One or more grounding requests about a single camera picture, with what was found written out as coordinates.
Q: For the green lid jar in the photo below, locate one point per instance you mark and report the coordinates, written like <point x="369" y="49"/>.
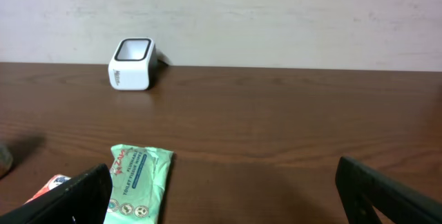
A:
<point x="6" y="160"/>

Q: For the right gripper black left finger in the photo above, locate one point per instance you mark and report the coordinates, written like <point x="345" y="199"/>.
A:
<point x="82" y="199"/>

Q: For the green tissue wipes pack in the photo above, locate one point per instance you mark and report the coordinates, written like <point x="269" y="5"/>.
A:
<point x="139" y="176"/>

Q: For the white barcode scanner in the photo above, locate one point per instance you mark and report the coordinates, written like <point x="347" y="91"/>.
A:
<point x="133" y="66"/>

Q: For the small orange carton box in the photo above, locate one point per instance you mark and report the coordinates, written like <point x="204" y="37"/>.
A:
<point x="54" y="182"/>

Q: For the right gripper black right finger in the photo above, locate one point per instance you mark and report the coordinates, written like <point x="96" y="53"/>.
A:
<point x="363" y="192"/>

